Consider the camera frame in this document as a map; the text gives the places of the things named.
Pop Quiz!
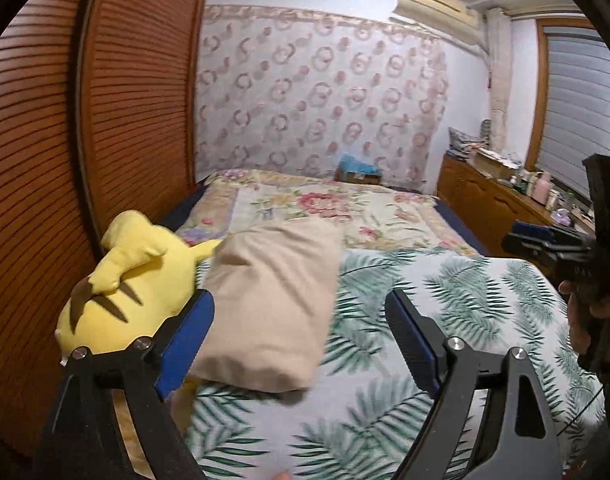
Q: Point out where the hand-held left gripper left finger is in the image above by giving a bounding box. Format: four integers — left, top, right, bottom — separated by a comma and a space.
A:
32, 287, 216, 480

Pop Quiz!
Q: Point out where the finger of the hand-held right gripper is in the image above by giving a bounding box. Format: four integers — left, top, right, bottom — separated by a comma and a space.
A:
512, 221, 586, 242
502, 232, 588, 262

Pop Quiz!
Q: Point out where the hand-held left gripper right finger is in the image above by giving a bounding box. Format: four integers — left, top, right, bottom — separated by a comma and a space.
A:
385, 289, 566, 480

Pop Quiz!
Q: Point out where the peach printed t-shirt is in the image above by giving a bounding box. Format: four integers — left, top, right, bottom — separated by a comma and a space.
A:
190, 217, 343, 393

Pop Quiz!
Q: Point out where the person's right hand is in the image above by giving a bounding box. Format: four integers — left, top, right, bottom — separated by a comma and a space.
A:
558, 280, 610, 366

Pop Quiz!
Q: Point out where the pink bottle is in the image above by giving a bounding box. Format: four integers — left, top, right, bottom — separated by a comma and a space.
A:
532, 170, 552, 204

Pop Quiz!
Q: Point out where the leaf print blanket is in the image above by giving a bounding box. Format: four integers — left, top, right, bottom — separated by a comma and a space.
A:
185, 247, 608, 480

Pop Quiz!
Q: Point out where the wooden side cabinet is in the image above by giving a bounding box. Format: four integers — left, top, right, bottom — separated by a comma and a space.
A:
436, 152, 596, 281

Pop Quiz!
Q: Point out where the cardboard box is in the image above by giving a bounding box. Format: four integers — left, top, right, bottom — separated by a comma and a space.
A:
472, 150, 516, 179

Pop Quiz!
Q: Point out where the yellow plush toy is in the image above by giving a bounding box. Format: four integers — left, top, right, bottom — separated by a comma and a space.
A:
55, 209, 223, 431

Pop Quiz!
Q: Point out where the patterned pillow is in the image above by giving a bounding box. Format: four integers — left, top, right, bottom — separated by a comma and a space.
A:
447, 126, 488, 156

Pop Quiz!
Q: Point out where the grey window blind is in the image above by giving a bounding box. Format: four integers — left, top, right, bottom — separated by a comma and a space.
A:
535, 25, 610, 201

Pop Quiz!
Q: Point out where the floral blanket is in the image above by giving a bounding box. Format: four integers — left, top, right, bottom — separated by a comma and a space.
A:
177, 169, 481, 261

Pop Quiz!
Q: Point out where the beige tied curtain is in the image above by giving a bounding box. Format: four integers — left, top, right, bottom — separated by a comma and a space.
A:
485, 7, 511, 148

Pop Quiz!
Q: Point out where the box with blue cloth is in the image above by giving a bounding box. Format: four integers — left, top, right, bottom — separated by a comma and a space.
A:
335, 154, 383, 186

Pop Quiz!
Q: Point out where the circle pattern curtain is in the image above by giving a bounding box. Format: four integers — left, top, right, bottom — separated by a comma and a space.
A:
195, 4, 448, 191

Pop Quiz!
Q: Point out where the wooden louvred wardrobe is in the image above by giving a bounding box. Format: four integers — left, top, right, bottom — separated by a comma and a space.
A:
0, 0, 213, 461

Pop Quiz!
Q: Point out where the wall air conditioner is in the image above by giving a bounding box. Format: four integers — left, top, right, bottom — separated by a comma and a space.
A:
392, 0, 482, 46

